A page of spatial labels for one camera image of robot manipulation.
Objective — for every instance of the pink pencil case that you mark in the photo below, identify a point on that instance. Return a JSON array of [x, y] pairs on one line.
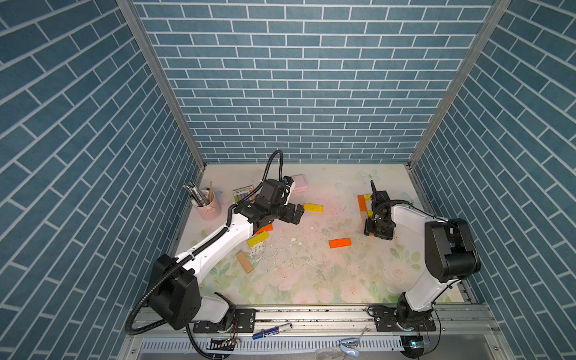
[[300, 184]]

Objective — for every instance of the orange block low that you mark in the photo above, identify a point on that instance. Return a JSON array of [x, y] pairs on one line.
[[340, 243]]

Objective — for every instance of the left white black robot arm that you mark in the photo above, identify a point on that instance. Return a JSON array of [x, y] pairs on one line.
[[177, 298]]

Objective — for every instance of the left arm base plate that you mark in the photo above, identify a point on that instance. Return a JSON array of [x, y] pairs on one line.
[[239, 320]]

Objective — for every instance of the green lit circuit board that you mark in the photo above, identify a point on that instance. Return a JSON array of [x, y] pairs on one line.
[[412, 346]]

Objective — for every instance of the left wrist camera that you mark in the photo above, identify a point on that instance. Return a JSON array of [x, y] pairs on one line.
[[275, 193]]

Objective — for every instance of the blue screwdriver on rail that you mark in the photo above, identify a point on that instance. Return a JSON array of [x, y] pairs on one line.
[[276, 330]]

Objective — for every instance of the orange block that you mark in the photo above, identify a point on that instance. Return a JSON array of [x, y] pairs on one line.
[[265, 229], [362, 205]]

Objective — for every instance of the wooden block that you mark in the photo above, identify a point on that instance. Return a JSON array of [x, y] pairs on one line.
[[364, 218], [244, 262]]

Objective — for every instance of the colourful marker box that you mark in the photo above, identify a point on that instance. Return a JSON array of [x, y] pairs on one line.
[[242, 192]]

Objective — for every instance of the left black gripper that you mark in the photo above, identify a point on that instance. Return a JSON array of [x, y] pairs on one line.
[[297, 214]]

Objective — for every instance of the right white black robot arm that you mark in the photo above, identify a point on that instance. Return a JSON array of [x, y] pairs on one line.
[[450, 255]]

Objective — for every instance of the pens in cup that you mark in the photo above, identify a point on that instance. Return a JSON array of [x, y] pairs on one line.
[[201, 197]]

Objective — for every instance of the pink pen cup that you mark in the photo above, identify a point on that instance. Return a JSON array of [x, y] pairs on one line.
[[209, 212]]

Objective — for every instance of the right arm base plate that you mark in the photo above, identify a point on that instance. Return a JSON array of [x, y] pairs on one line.
[[388, 319]]

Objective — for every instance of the aluminium front rail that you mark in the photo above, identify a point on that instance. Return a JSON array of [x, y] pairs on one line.
[[318, 327]]

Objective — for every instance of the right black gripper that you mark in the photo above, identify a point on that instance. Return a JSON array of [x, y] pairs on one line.
[[385, 235]]

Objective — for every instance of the clear plastic bag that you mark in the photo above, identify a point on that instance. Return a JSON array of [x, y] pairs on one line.
[[345, 349]]

